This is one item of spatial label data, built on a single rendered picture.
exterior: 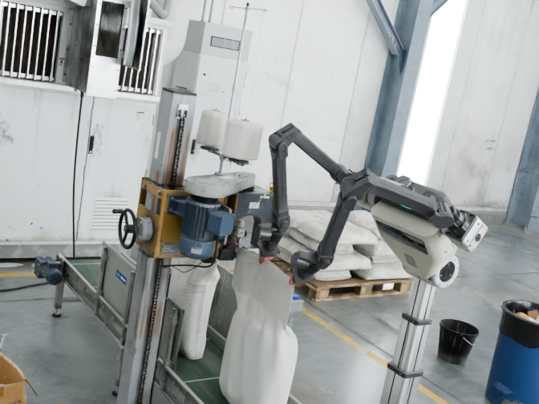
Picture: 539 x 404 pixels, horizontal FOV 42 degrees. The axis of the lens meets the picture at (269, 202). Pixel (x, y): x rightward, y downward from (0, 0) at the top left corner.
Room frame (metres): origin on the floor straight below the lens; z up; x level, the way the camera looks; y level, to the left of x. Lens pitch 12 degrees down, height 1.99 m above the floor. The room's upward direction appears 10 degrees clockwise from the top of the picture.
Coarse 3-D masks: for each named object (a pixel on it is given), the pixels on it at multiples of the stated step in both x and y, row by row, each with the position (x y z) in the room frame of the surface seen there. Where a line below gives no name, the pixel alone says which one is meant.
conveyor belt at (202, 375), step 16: (80, 272) 4.37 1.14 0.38; (96, 272) 4.42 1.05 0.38; (96, 288) 4.14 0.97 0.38; (208, 352) 3.51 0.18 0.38; (176, 368) 3.26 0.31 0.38; (192, 368) 3.29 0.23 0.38; (208, 368) 3.32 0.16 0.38; (192, 384) 3.12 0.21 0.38; (208, 384) 3.15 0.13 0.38; (208, 400) 2.99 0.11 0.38; (224, 400) 3.02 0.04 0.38
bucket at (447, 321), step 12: (444, 324) 5.11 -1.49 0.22; (456, 324) 5.14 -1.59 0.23; (468, 324) 5.11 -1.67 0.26; (444, 336) 4.93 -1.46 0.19; (456, 336) 4.87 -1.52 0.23; (468, 336) 4.86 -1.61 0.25; (444, 348) 4.93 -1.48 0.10; (456, 348) 4.88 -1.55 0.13; (468, 348) 4.90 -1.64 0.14; (444, 360) 4.93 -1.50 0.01; (456, 360) 4.89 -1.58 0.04
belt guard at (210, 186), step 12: (192, 180) 2.87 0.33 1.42; (204, 180) 2.91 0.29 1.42; (216, 180) 2.96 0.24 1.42; (228, 180) 3.01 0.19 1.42; (240, 180) 3.07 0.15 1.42; (252, 180) 3.24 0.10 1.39; (192, 192) 2.84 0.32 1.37; (204, 192) 2.83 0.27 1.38; (216, 192) 2.85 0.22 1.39; (228, 192) 2.93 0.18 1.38
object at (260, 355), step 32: (256, 256) 3.12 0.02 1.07; (256, 288) 3.10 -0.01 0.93; (288, 288) 2.86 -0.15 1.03; (256, 320) 2.96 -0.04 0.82; (224, 352) 3.10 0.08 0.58; (256, 352) 2.89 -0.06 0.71; (288, 352) 2.85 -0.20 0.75; (224, 384) 3.06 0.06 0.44; (256, 384) 2.85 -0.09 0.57; (288, 384) 2.86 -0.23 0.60
